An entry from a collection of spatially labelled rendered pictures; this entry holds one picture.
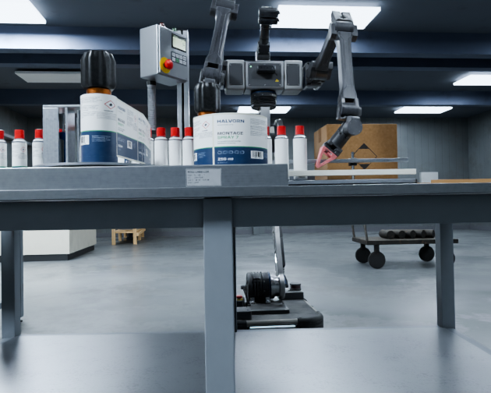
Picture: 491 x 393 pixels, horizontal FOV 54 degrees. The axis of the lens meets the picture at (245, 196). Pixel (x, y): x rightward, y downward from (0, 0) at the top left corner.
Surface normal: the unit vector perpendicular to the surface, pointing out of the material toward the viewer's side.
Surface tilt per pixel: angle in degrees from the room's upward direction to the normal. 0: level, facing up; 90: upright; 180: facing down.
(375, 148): 90
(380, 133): 90
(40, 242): 90
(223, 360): 90
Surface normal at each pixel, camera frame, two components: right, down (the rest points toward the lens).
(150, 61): -0.56, 0.00
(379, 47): 0.09, -0.02
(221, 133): -0.14, -0.01
